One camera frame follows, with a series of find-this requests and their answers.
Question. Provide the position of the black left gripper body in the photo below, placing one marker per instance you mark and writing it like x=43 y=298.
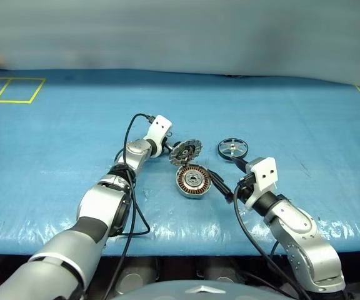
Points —
x=167 y=145

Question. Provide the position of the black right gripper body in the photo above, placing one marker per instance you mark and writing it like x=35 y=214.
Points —
x=245 y=187

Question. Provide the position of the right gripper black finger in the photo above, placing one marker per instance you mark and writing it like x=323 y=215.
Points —
x=220 y=185
x=239 y=162

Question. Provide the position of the silver ribbed motor lid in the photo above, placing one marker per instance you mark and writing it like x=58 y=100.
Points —
x=187 y=150

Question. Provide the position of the silver spoked rotor wheel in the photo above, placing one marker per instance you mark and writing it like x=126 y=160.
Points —
x=232 y=147

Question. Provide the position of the motor housing with copper windings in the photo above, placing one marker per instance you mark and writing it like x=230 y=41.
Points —
x=184 y=184

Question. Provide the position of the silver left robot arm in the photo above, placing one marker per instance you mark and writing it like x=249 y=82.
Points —
x=95 y=200

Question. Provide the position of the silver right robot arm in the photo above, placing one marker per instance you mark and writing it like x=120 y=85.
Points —
x=305 y=243

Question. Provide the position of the grey rounded cylinder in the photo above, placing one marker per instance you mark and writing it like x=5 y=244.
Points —
x=222 y=270
x=134 y=275

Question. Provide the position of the grey robot torso with emblem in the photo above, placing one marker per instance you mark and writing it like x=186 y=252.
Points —
x=198 y=292

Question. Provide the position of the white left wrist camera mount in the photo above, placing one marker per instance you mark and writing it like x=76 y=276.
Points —
x=159 y=128

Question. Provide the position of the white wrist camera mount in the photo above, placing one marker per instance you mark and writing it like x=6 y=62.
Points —
x=266 y=170
x=159 y=128

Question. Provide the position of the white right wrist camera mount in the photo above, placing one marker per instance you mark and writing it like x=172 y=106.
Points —
x=266 y=170

